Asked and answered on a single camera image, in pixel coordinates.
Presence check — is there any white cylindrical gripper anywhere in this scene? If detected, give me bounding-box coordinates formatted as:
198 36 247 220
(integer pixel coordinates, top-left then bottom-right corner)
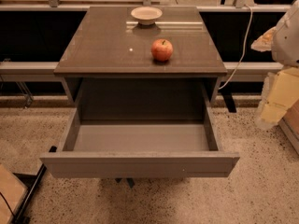
251 0 299 130

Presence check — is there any red apple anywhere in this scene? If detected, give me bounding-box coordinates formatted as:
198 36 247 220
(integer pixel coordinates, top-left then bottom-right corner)
151 39 173 62

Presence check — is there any grey cabinet with dark top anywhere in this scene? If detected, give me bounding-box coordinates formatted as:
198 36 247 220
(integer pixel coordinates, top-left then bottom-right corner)
53 5 228 123

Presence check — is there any open grey top drawer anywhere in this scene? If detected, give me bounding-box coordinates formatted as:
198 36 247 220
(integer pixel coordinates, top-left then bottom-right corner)
40 78 239 178

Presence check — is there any wooden box at right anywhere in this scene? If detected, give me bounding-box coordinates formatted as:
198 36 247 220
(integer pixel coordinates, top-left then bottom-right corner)
279 100 299 155

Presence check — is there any white ceramic bowl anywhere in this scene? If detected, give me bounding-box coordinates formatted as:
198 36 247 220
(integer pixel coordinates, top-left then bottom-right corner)
131 7 163 25

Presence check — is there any wooden board at left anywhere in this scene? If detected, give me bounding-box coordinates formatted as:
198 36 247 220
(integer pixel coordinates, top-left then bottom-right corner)
0 164 27 224

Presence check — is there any black metal floor bar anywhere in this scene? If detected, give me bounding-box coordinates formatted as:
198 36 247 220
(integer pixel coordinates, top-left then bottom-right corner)
11 164 47 224

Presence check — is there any white cable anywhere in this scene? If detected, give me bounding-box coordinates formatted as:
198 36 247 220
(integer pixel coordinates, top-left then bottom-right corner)
218 4 254 91

